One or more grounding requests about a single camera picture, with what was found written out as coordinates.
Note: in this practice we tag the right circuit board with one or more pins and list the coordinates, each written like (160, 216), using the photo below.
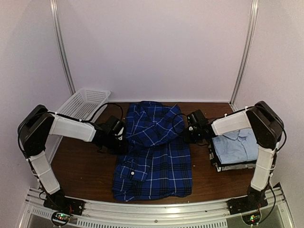
(251, 218)

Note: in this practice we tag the left aluminium frame post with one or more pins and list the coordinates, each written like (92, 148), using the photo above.
(61, 46)

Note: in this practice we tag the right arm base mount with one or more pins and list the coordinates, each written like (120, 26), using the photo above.
(252, 201)

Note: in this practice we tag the left circuit board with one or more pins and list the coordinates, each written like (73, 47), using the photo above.
(60, 219)

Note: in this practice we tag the blue plaid long sleeve shirt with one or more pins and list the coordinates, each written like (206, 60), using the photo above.
(158, 162)

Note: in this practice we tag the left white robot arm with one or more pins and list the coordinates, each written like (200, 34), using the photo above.
(40, 124)

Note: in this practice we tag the right aluminium frame post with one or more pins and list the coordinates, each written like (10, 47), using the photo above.
(245, 56)

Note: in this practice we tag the circuit board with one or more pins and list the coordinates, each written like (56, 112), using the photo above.
(60, 219)
(251, 218)

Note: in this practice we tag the light blue folded shirt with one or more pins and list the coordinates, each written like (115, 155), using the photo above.
(236, 146)

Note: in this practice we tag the white plastic mesh basket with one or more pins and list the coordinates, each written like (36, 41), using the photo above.
(84, 104)

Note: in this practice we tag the aluminium frame post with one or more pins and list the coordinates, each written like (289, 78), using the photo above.
(245, 56)
(61, 46)

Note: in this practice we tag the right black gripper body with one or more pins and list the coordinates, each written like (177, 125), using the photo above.
(195, 137)

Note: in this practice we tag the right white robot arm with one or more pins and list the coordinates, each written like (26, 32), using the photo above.
(268, 130)

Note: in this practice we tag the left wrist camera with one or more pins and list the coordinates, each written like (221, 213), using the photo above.
(120, 134)

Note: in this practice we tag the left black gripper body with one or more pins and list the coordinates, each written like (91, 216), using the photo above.
(114, 147)

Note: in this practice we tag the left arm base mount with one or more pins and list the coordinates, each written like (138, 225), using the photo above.
(59, 202)

